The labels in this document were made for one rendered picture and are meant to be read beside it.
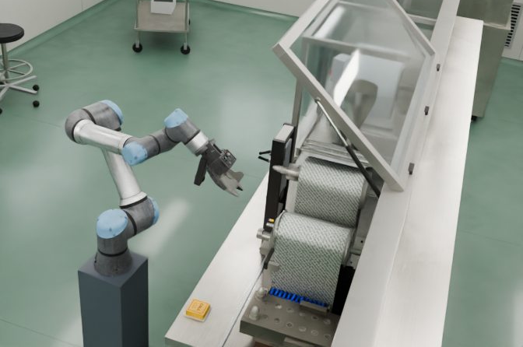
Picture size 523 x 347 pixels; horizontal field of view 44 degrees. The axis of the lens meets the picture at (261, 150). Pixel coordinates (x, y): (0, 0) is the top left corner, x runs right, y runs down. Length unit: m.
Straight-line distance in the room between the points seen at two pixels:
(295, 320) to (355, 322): 0.87
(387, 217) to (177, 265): 2.43
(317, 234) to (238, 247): 0.62
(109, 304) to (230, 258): 0.51
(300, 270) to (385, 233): 0.67
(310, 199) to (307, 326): 0.47
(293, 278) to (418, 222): 0.50
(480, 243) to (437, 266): 2.67
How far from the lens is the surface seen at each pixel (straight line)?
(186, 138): 2.23
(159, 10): 7.13
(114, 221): 2.56
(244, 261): 2.73
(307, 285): 2.39
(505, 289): 4.39
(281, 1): 7.98
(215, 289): 2.61
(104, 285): 2.67
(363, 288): 1.56
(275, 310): 2.36
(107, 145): 2.35
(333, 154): 2.46
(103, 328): 2.84
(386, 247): 1.70
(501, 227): 4.92
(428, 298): 1.92
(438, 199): 2.32
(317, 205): 2.46
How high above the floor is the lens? 2.69
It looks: 31 degrees down
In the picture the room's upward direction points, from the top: 6 degrees clockwise
